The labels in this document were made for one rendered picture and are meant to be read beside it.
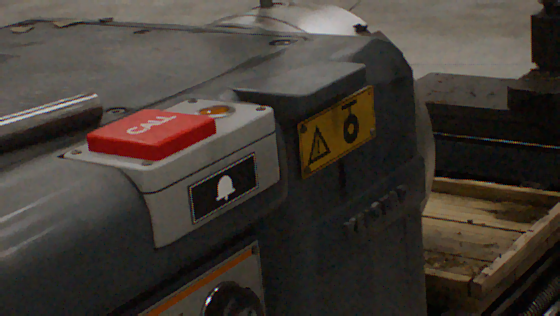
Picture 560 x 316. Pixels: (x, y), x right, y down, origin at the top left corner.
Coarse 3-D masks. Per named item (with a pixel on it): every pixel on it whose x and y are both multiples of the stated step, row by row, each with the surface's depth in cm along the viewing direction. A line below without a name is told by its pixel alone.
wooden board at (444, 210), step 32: (448, 192) 161; (480, 192) 157; (512, 192) 154; (544, 192) 152; (448, 224) 150; (480, 224) 149; (512, 224) 148; (544, 224) 142; (448, 256) 140; (480, 256) 139; (512, 256) 134; (448, 288) 131; (480, 288) 128
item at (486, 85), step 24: (432, 72) 191; (432, 96) 177; (456, 96) 176; (480, 96) 175; (504, 96) 174; (432, 120) 176; (456, 120) 173; (480, 120) 171; (504, 120) 168; (528, 120) 166; (552, 120) 164
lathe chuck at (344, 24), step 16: (272, 0) 125; (288, 0) 122; (304, 0) 122; (272, 16) 116; (288, 16) 116; (304, 16) 117; (320, 16) 117; (336, 16) 118; (352, 16) 119; (304, 32) 113; (320, 32) 114; (336, 32) 115; (352, 32) 116; (416, 96) 117; (416, 112) 117; (416, 128) 116; (432, 144) 119; (432, 160) 119; (432, 176) 120
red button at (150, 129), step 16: (144, 112) 75; (160, 112) 74; (112, 128) 72; (128, 128) 71; (144, 128) 71; (160, 128) 71; (176, 128) 70; (192, 128) 71; (208, 128) 72; (96, 144) 71; (112, 144) 70; (128, 144) 69; (144, 144) 68; (160, 144) 68; (176, 144) 69; (192, 144) 71
